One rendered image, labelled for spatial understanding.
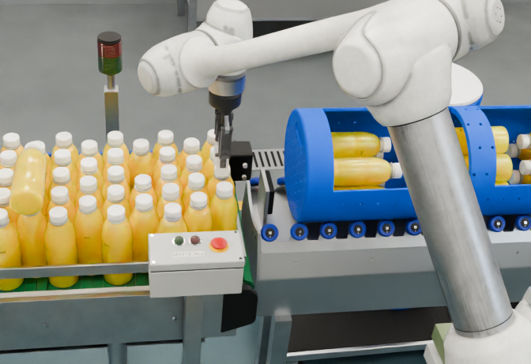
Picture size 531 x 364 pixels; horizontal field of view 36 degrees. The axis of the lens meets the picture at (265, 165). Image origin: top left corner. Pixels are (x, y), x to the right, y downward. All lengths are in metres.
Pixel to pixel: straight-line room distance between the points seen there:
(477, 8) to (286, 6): 3.35
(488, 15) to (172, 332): 1.12
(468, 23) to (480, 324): 0.48
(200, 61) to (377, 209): 0.64
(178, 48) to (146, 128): 2.44
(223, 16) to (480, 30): 0.60
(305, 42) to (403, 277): 0.86
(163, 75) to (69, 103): 2.66
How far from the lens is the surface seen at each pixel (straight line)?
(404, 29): 1.24
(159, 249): 1.78
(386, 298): 2.31
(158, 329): 2.05
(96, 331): 2.05
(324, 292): 2.21
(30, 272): 1.94
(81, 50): 4.73
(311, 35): 1.55
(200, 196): 1.91
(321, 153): 1.92
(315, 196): 1.94
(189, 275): 1.77
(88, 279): 2.00
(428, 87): 1.26
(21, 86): 4.44
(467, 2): 1.37
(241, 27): 1.74
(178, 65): 1.64
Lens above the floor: 2.31
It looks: 37 degrees down
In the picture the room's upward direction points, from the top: 6 degrees clockwise
